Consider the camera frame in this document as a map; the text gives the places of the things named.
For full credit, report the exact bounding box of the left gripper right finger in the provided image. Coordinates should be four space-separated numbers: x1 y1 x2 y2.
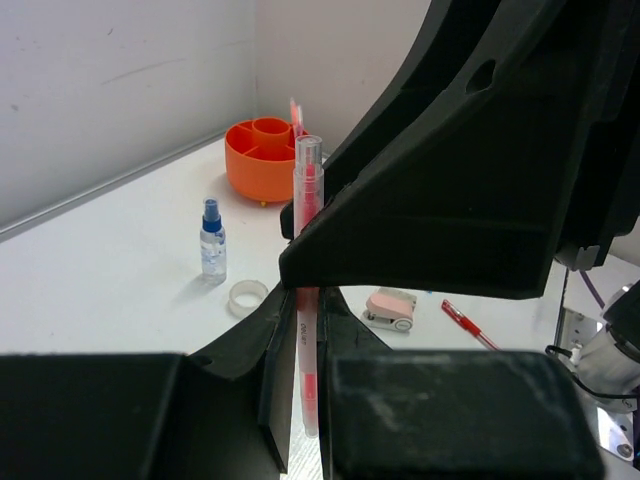
317 287 603 479

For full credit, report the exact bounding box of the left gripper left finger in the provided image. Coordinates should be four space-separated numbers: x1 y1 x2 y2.
1 287 296 479

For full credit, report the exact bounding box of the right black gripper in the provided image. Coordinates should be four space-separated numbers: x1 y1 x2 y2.
400 1 639 260

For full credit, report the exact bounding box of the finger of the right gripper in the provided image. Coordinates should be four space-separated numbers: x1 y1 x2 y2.
309 89 500 240
279 201 553 300

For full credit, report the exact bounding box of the red gel pen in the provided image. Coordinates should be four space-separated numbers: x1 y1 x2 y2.
441 300 499 351

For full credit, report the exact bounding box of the thin pink pen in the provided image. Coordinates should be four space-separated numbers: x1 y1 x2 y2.
293 135 324 438

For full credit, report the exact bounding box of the red pink barrel pen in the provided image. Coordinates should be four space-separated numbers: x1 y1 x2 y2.
290 97 304 139

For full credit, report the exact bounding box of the pink white stapler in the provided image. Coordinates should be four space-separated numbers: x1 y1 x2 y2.
361 287 417 333

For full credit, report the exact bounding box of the clear tape roll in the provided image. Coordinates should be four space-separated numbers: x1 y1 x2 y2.
227 280 269 319

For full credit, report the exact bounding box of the blue cap spray bottle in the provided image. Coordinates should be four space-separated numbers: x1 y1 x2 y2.
200 197 227 285

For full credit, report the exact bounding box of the orange round pen holder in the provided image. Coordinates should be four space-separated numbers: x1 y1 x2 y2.
225 117 295 203

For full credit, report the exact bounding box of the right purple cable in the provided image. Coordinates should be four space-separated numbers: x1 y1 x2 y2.
579 269 606 309

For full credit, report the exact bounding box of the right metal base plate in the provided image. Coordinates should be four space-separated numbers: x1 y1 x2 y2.
554 307 639 466

